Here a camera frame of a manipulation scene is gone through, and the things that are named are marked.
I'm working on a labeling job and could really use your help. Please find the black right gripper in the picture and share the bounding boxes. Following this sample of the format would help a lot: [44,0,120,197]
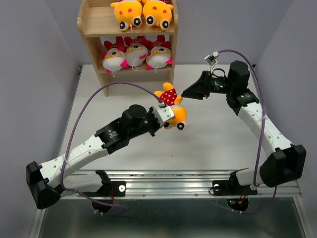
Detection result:
[181,71,234,101]

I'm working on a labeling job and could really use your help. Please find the orange plush toy face down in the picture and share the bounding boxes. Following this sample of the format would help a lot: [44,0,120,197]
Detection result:
[155,82,187,130]

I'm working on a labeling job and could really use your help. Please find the white pink striped plush toy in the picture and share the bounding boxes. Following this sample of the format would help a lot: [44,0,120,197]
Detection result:
[124,36,152,71]

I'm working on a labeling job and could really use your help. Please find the orange plush toy polka-dot dress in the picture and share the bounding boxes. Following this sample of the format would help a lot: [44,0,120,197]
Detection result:
[142,0,173,31]

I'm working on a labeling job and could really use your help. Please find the orange plush toy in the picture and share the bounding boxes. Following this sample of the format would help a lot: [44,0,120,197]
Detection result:
[110,0,143,31]

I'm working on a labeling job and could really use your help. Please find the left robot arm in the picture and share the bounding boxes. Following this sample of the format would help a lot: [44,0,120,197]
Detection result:
[26,105,175,209]

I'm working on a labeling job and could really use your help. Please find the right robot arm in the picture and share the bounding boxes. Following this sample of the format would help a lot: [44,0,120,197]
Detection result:
[182,60,307,193]

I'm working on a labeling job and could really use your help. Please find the wooden shelf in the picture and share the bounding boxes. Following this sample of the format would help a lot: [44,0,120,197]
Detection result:
[77,0,179,86]

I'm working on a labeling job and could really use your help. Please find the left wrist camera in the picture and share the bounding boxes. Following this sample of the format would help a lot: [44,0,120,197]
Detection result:
[153,103,175,126]

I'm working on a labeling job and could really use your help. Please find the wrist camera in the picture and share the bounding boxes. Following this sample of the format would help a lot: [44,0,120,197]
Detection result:
[153,103,175,126]
[204,51,219,72]

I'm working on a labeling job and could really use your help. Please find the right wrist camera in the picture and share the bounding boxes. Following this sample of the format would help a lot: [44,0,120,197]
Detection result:
[204,51,219,72]

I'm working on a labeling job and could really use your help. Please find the aluminium rail base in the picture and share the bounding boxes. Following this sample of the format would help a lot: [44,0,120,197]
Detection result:
[41,64,303,199]

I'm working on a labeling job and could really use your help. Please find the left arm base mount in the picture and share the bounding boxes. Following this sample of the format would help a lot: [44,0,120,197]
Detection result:
[89,180,126,204]

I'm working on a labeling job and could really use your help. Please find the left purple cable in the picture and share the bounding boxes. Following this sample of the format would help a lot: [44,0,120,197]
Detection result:
[60,81,164,216]

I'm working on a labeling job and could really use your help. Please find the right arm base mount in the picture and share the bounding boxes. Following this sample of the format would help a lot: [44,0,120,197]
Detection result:
[209,180,258,212]

